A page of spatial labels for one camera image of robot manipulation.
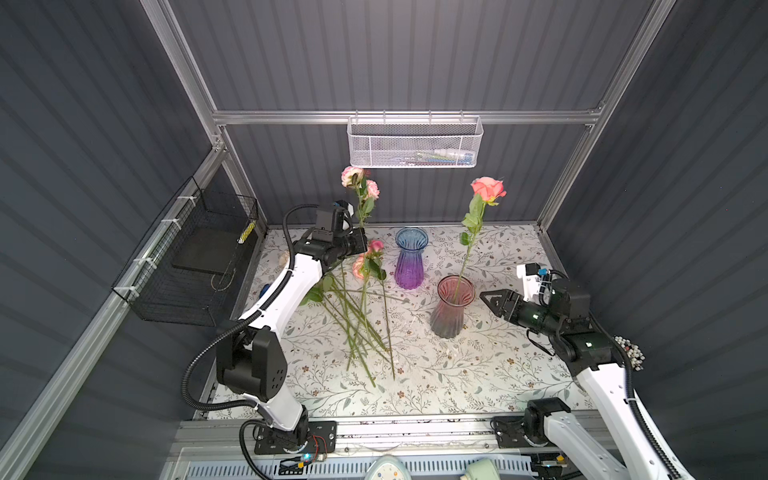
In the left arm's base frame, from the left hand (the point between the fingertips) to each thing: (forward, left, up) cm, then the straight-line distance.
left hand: (366, 237), depth 85 cm
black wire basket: (-11, +44, +3) cm, 45 cm away
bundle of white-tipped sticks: (-35, -62, -6) cm, 72 cm away
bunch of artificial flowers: (-5, +5, -22) cm, 23 cm away
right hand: (-22, -30, -1) cm, 37 cm away
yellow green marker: (0, +33, +3) cm, 33 cm away
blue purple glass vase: (-1, -13, -12) cm, 18 cm away
